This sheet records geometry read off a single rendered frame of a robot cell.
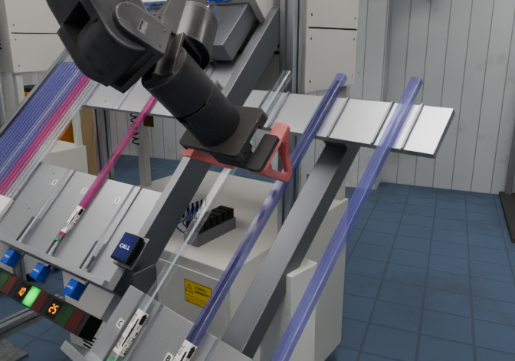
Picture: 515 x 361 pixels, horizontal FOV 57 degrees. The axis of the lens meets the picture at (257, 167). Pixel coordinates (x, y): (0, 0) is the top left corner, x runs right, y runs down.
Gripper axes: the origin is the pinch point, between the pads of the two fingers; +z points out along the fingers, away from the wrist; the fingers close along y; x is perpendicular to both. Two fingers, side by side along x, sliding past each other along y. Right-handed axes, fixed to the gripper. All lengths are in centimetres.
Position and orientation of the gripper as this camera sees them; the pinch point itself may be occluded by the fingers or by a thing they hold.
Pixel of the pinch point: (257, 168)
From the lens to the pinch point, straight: 61.4
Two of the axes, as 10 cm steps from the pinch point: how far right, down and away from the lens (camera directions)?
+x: -4.6, 8.3, -3.0
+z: 4.9, 5.3, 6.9
